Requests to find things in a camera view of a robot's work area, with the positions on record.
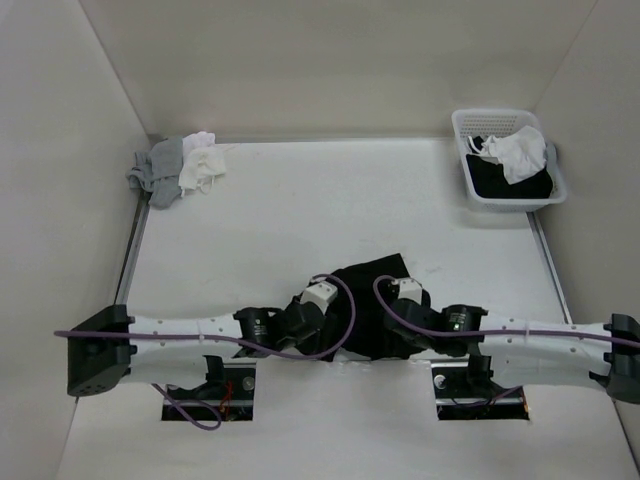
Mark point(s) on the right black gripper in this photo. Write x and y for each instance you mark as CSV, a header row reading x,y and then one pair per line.
x,y
395,342

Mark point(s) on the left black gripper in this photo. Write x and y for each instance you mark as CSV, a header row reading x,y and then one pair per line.
x,y
314,344

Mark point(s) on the black tank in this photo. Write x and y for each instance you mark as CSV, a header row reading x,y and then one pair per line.
x,y
489,181
369,337

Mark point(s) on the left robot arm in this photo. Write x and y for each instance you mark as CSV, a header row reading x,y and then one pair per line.
x,y
113,347

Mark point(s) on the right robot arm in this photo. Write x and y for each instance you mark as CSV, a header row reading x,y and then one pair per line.
x,y
511,352

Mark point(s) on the black tank top in basket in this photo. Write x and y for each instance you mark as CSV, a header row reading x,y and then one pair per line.
x,y
489,181

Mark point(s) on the white tank top on table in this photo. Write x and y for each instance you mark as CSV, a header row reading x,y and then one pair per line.
x,y
203,162

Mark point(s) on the grey tank top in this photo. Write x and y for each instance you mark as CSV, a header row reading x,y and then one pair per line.
x,y
157,171

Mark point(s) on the white tank top in basket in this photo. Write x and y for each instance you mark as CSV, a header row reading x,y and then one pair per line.
x,y
521,154

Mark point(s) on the white plastic basket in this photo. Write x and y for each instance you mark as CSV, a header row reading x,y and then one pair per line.
x,y
501,123

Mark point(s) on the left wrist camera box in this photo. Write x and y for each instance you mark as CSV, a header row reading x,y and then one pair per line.
x,y
321,294

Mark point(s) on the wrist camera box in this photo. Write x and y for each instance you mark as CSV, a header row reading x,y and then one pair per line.
x,y
408,289
321,294

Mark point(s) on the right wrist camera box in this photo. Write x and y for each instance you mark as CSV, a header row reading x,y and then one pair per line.
x,y
408,289

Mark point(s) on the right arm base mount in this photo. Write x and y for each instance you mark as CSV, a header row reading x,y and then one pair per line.
x,y
465,391

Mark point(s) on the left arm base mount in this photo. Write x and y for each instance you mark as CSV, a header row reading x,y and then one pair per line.
x,y
225,394

